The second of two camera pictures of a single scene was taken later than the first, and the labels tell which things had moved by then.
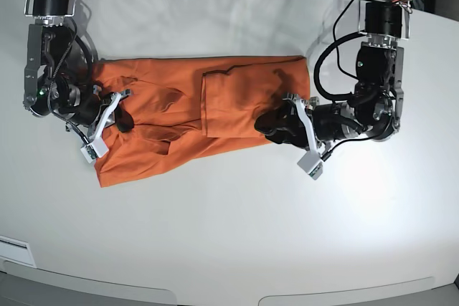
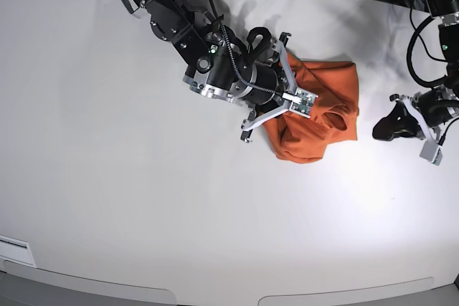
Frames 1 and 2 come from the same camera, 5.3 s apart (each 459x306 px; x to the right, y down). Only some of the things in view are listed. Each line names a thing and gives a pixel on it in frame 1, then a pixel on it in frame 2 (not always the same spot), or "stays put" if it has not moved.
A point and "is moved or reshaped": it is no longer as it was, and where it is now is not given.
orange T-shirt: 185,104 is moved or reshaped
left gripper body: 85,107 to 257,83
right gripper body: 333,122 to 434,104
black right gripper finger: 284,125 to 397,123
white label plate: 16,249 stays put
